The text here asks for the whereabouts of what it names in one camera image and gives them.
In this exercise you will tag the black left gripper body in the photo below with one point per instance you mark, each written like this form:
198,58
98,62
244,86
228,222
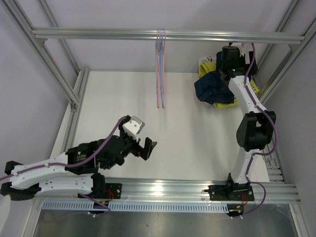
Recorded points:
131,145

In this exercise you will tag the navy blue trousers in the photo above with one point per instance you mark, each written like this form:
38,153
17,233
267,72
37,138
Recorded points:
212,86

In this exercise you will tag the olive green trousers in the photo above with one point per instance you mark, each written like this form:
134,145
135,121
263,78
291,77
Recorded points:
207,67

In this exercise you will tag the blue hanger of olive trousers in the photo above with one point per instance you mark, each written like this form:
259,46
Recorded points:
159,69

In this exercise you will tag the pink hanger of navy trousers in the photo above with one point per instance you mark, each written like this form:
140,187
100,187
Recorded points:
162,78

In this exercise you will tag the blue hanger of print trousers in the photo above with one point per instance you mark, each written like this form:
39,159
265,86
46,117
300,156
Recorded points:
161,48

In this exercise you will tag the black white print trousers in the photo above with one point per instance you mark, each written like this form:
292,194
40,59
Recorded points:
209,59

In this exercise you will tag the blue hanger of yellow trousers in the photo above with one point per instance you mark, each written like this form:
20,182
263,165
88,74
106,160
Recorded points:
157,71

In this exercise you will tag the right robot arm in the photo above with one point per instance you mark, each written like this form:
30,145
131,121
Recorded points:
257,125

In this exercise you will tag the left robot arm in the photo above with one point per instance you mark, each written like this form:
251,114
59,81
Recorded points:
75,172

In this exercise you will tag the white plastic basket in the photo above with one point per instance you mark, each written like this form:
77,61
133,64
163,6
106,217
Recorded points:
201,61

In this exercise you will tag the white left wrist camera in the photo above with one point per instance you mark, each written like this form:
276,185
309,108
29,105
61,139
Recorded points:
133,127

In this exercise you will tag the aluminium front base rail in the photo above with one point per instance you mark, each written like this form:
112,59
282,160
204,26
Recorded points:
142,190

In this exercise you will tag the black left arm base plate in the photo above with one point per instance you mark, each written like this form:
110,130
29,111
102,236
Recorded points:
106,191

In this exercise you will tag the white slotted cable duct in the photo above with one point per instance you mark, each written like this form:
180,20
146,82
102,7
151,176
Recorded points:
137,206

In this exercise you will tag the aluminium frame left post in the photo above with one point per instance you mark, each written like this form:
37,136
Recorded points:
75,94

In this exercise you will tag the aluminium frame post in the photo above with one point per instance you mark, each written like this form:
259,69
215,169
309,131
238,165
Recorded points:
276,60
75,94

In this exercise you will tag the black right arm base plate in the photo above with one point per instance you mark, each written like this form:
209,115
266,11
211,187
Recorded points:
230,193

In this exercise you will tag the aluminium frame right post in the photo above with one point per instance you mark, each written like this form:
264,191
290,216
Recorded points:
276,60

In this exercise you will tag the aluminium hanging rail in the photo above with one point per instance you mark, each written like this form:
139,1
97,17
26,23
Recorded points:
174,35

